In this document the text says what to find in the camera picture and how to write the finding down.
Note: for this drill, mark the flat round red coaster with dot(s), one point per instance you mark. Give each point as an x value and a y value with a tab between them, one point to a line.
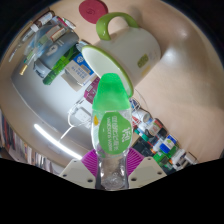
93	10

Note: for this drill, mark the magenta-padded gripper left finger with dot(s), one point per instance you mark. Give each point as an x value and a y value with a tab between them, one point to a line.
78	171

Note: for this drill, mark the white blue-labelled pill bottle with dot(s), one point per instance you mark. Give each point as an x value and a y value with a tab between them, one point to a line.
141	115

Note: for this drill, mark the green metal tin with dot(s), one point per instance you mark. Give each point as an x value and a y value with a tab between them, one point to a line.
163	158

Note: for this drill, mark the grey shaker bottle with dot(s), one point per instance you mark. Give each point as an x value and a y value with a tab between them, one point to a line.
53	50

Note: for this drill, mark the white wall outlet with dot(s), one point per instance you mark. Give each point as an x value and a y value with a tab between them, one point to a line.
82	117

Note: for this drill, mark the clear green-capped water bottle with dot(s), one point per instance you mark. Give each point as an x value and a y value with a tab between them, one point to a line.
111	96

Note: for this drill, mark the white light bar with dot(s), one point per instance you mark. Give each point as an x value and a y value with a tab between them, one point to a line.
56	141

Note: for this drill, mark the white mug with green rim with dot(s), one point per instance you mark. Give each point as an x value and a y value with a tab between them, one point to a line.
133	50

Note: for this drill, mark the green glass bottle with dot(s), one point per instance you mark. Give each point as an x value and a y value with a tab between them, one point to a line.
58	66

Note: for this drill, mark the white and blue carton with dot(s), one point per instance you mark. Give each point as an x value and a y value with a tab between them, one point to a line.
78	70

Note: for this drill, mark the wooden shelf unit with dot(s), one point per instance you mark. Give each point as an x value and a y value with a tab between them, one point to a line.
20	146

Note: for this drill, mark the maroon pouch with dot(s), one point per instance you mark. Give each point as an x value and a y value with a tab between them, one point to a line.
90	91

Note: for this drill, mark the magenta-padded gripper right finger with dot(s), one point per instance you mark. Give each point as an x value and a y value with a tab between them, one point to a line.
148	170

